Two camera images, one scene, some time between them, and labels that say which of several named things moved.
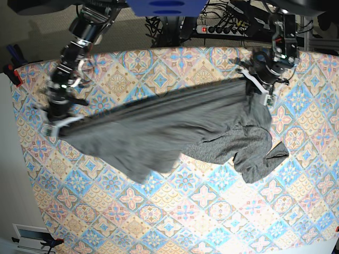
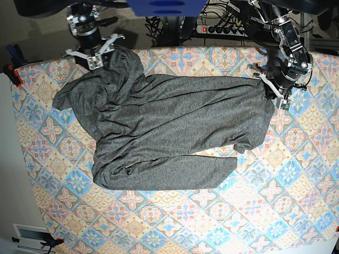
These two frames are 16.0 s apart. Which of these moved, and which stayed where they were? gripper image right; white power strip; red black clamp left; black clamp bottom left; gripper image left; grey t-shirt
Moved: grey t-shirt; gripper image right; gripper image left
Stayed: red black clamp left; white power strip; black clamp bottom left
